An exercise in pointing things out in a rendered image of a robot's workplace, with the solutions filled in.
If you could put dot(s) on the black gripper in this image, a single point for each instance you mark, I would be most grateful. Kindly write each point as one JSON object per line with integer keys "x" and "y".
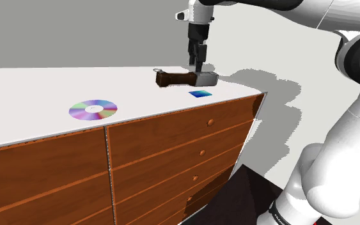
{"x": 198, "y": 31}

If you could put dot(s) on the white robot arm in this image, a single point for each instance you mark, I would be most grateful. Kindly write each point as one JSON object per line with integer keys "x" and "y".
{"x": 338, "y": 162}

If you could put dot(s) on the small blue square card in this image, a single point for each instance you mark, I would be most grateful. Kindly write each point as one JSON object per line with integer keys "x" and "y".
{"x": 200, "y": 93}

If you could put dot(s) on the wooden chest of drawers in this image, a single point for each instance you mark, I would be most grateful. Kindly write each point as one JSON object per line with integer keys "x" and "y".
{"x": 167, "y": 149}

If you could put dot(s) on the rainbow compact disc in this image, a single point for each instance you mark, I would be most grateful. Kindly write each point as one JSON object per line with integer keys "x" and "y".
{"x": 93, "y": 109}

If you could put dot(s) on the dark robot stand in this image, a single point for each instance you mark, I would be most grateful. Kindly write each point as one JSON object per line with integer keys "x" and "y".
{"x": 239, "y": 199}

